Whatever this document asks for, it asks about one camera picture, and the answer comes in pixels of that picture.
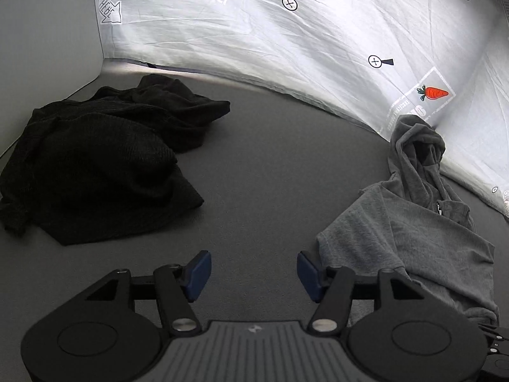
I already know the grey hoodie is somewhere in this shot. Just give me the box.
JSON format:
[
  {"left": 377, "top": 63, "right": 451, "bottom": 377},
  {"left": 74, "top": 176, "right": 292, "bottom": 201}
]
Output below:
[{"left": 316, "top": 115, "right": 500, "bottom": 328}]

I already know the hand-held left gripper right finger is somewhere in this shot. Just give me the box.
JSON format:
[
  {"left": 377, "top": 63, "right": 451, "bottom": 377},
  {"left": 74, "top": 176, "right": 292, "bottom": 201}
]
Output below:
[{"left": 296, "top": 251, "right": 427, "bottom": 336}]

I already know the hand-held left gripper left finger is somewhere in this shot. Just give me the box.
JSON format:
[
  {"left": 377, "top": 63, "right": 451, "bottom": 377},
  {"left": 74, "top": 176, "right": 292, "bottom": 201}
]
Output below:
[{"left": 83, "top": 250, "right": 213, "bottom": 337}]

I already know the white printed sheet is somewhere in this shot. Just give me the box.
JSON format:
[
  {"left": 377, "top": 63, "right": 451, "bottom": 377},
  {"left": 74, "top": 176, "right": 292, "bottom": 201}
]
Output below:
[{"left": 92, "top": 0, "right": 509, "bottom": 220}]

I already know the black sweater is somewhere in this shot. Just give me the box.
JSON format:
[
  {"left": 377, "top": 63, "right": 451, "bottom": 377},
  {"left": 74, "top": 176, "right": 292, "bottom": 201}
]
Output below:
[{"left": 0, "top": 73, "right": 231, "bottom": 246}]

